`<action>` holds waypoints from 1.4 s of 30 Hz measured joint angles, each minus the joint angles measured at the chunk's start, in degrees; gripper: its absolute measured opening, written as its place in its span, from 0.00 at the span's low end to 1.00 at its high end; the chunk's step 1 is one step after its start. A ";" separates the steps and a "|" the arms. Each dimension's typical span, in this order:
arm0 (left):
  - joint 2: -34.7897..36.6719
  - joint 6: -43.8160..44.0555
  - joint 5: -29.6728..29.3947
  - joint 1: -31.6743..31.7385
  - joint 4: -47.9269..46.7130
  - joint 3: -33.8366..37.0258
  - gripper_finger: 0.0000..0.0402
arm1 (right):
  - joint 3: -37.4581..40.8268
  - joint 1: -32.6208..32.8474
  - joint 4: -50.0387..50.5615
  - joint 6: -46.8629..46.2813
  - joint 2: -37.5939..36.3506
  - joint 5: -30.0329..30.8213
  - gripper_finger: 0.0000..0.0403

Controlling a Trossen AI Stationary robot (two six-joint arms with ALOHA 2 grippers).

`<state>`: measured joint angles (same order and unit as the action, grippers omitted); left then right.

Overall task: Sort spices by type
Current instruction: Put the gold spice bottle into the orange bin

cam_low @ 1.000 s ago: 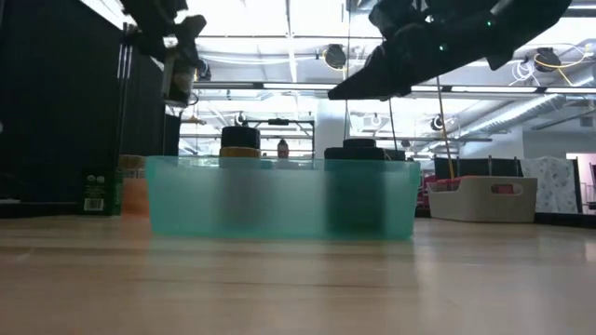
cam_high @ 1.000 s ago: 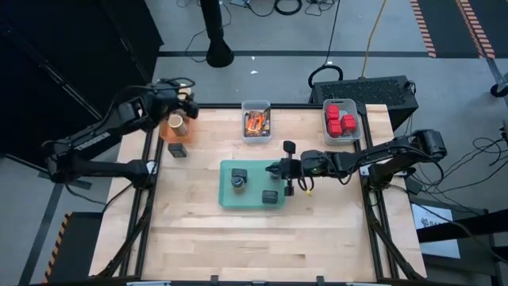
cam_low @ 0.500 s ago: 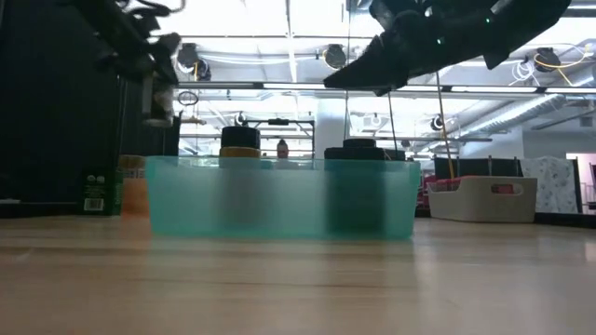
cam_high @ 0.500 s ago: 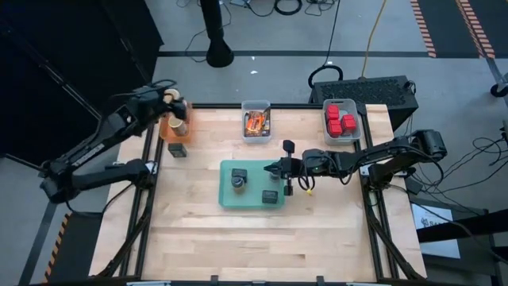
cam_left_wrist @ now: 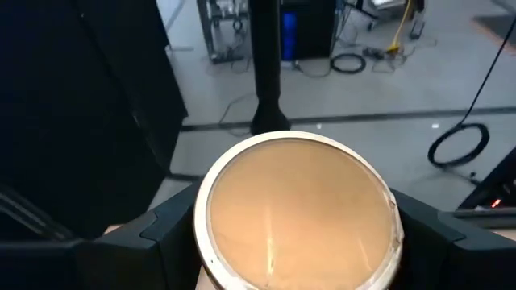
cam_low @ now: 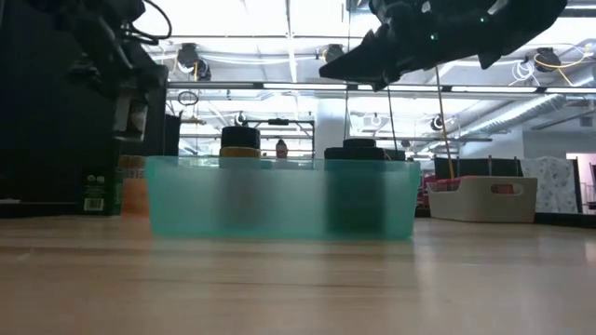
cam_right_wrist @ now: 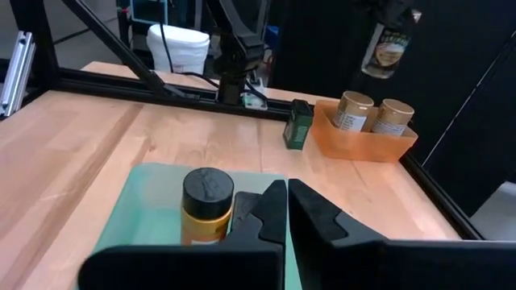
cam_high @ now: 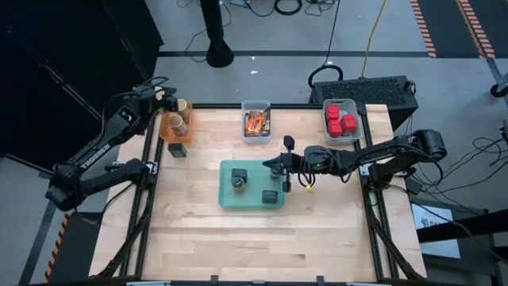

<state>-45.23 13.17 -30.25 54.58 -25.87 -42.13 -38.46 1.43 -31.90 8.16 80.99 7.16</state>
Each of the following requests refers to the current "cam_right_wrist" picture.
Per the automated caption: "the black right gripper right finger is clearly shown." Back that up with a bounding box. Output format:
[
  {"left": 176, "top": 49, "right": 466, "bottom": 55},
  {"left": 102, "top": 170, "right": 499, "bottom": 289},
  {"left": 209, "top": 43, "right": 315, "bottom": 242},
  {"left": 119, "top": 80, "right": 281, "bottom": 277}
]
[{"left": 288, "top": 179, "right": 516, "bottom": 290}]

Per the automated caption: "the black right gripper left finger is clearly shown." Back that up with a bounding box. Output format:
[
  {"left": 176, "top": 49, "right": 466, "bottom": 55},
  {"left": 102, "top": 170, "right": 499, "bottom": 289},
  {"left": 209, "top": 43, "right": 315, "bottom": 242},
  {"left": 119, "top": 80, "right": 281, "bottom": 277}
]
[{"left": 77, "top": 179, "right": 289, "bottom": 290}]

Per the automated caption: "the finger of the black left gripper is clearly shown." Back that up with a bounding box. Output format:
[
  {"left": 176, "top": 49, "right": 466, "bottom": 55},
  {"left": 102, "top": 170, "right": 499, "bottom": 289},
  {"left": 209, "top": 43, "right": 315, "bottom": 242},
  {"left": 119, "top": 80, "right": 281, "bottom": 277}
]
[{"left": 372, "top": 0, "right": 419, "bottom": 32}]

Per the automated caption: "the orange seasoning packet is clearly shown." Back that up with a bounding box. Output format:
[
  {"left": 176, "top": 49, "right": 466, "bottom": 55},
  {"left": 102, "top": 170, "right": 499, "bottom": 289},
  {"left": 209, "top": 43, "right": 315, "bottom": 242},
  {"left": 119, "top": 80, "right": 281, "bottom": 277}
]
[{"left": 360, "top": 22, "right": 412, "bottom": 81}]

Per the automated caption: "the black-lid jar yellow label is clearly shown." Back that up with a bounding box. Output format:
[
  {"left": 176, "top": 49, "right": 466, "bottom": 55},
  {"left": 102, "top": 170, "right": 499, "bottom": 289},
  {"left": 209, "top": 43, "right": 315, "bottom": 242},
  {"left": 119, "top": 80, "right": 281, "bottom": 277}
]
[{"left": 180, "top": 167, "right": 235, "bottom": 247}]

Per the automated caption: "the teal plastic tray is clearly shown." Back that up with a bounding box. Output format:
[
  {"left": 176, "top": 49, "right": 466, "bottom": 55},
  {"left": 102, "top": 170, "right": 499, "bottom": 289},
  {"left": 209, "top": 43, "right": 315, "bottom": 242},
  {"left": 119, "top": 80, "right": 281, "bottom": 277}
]
[{"left": 93, "top": 162, "right": 289, "bottom": 290}]

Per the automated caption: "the black curtain partition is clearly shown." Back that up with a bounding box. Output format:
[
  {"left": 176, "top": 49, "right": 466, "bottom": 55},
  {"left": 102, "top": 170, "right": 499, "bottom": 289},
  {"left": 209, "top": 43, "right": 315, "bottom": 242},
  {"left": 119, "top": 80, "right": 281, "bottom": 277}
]
[{"left": 268, "top": 0, "right": 516, "bottom": 218}]

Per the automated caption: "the orange plastic bin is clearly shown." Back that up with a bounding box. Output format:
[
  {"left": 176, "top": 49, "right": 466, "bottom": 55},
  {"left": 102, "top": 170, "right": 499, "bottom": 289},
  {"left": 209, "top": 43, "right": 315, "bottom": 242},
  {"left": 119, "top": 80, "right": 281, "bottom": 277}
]
[{"left": 308, "top": 99, "right": 419, "bottom": 164}]

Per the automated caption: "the dark green pepper tin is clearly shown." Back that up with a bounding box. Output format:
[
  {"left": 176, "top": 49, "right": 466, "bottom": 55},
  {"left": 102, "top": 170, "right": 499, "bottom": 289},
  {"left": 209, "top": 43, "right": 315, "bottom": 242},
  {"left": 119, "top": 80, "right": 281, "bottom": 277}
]
[{"left": 281, "top": 98, "right": 314, "bottom": 151}]

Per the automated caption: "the white cylindrical container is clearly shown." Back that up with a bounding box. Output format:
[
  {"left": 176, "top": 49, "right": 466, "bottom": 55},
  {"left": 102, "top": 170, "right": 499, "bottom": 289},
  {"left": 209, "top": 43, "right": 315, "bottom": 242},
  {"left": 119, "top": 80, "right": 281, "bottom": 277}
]
[{"left": 145, "top": 23, "right": 211, "bottom": 76}]

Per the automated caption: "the silver aluminium profile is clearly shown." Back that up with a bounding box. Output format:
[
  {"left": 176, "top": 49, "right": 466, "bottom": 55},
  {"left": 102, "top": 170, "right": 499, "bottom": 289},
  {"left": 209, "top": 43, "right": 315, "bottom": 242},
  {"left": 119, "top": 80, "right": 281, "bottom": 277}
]
[{"left": 0, "top": 31, "right": 36, "bottom": 118}]

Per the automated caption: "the black aluminium table frame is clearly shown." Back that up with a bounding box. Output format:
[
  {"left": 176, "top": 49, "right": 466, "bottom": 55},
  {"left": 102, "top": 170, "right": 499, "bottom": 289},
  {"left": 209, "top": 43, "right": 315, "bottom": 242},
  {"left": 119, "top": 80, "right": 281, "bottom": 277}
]
[{"left": 10, "top": 0, "right": 485, "bottom": 242}]

